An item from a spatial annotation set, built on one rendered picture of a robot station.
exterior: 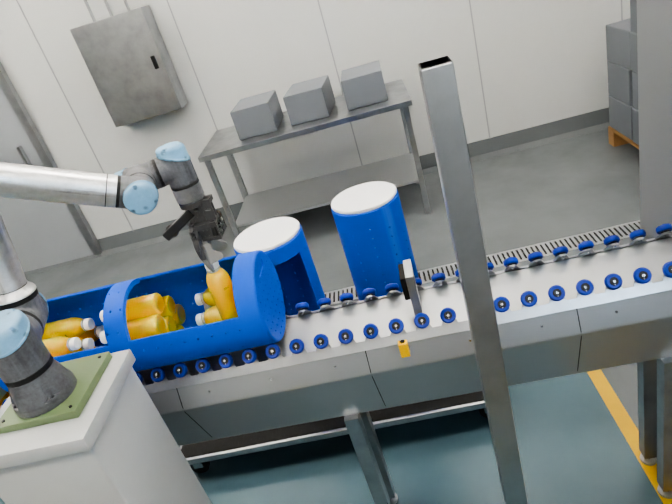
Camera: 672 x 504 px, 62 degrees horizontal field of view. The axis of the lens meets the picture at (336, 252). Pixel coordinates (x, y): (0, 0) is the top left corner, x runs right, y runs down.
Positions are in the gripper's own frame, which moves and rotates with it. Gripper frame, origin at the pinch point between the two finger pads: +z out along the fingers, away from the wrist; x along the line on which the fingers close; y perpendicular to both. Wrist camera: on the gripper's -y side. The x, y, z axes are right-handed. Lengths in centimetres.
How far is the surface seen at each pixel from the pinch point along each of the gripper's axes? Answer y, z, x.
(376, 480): 26, 94, -5
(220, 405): -12.1, 44.0, -8.7
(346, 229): 31, 31, 65
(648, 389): 122, 87, 10
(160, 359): -23.4, 23.2, -7.8
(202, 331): -6.9, 15.8, -8.7
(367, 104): 42, 38, 270
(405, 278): 52, 18, 1
